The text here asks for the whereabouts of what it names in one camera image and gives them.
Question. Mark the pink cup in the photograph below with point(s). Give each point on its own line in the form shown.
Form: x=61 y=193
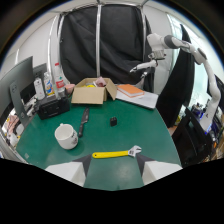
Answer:
x=69 y=88

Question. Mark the black kitchen knife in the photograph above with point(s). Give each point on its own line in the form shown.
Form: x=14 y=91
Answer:
x=83 y=121

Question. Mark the silver metal pole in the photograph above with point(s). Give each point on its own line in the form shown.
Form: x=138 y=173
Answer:
x=98 y=43

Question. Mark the white bottle blue label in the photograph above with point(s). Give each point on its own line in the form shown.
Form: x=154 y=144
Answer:
x=48 y=84

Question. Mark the orange book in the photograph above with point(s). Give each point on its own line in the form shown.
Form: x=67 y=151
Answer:
x=130 y=90

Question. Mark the grey computer monitor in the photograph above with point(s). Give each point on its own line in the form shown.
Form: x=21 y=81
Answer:
x=16 y=87

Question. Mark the black hanging cloth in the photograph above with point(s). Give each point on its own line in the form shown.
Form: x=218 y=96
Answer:
x=178 y=83

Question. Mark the black curtain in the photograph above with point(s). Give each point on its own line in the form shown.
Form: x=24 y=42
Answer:
x=110 y=43

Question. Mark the white ceramic mug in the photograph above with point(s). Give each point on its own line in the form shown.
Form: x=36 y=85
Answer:
x=66 y=136

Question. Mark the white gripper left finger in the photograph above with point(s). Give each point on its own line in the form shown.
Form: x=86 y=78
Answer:
x=71 y=170

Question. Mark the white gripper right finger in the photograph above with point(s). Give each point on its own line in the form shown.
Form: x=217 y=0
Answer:
x=156 y=170

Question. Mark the white spray bottle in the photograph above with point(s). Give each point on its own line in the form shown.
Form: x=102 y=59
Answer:
x=39 y=88

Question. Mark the small black cube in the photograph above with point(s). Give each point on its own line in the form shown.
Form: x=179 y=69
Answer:
x=113 y=121

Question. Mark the black equipment case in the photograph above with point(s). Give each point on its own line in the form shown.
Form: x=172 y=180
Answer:
x=52 y=107

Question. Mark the open cardboard box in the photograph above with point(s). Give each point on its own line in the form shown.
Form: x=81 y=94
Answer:
x=91 y=94

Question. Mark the clear bottle red label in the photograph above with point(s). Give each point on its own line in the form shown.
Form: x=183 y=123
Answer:
x=59 y=80

